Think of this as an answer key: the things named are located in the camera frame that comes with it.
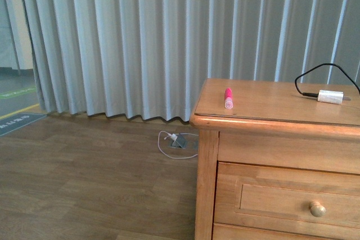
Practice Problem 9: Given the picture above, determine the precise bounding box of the white plug charger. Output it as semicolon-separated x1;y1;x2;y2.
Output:
169;134;178;142

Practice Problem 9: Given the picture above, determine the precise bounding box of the white power adapter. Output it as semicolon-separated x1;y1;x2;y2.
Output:
317;90;351;105

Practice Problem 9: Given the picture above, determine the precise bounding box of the grey pleated curtain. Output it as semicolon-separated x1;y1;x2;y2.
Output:
24;0;359;120

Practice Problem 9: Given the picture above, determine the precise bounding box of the pink marker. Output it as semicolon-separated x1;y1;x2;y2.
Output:
224;88;233;110

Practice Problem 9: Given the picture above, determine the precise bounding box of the closed metal floor plate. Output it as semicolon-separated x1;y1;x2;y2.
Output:
190;141;199;150

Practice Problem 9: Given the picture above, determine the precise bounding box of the round wooden drawer knob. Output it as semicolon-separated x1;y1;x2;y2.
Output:
309;201;326;218

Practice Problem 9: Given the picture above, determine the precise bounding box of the wooden drawer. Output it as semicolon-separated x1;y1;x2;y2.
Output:
214;162;359;232

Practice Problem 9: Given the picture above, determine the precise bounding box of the wooden nightstand cabinet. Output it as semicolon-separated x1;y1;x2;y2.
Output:
190;79;359;239

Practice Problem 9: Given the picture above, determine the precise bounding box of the open metal floor socket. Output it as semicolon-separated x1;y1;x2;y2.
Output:
170;134;187;149

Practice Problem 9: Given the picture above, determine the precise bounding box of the white floor cable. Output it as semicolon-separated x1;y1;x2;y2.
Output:
157;130;199;160

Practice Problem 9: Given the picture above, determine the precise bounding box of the black cable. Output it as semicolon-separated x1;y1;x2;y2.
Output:
294;63;360;98

